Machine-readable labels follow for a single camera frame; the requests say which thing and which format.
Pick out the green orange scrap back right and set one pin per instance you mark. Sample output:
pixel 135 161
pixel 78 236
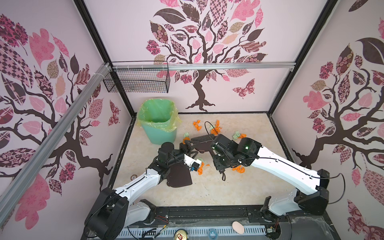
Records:
pixel 238 135

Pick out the orange green scrap back centre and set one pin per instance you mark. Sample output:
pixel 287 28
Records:
pixel 216 128

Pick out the round can lid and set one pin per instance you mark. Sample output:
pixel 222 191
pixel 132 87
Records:
pixel 181 235

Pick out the orange scrap right front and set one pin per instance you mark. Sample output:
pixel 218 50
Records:
pixel 239 169

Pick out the yellow-green bin liner bag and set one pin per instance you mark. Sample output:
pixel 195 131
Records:
pixel 160 114

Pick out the orange paper scrap back left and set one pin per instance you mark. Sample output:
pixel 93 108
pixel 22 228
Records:
pixel 197 125

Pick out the aluminium rail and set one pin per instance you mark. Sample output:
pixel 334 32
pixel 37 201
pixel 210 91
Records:
pixel 16 189
pixel 220 66

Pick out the black wire basket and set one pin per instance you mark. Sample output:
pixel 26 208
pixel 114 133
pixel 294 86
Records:
pixel 138 77

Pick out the green trash bin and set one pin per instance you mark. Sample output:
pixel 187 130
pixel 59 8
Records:
pixel 158 137

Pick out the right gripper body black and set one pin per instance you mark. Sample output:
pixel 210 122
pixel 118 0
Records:
pixel 221 162

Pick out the dark brown hand broom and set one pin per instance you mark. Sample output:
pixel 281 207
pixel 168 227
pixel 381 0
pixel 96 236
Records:
pixel 204 144

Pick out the dark brown dustpan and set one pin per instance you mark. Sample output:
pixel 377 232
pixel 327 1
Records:
pixel 179 176

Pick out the aluminium rail left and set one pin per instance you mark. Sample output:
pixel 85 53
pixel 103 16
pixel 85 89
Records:
pixel 16 189

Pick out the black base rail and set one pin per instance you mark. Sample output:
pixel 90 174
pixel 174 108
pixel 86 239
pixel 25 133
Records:
pixel 198 220

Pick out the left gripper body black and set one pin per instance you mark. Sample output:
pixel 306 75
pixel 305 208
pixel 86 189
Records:
pixel 179 154

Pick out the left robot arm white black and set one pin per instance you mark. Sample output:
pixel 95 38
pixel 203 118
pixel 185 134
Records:
pixel 114 210

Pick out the orange green scrap near bin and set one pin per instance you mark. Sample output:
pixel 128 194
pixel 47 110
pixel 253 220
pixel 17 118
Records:
pixel 186 137

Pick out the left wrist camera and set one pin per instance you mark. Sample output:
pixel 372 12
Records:
pixel 195 165

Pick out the pink oval object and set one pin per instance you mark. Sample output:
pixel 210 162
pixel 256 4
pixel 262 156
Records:
pixel 238 228

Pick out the blue tape roll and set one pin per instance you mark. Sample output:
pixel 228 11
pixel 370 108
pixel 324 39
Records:
pixel 212 234

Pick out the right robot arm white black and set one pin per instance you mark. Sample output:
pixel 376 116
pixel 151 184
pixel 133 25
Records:
pixel 310 193

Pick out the aluminium rail back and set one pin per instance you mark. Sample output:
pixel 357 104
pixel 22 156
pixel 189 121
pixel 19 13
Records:
pixel 220 66

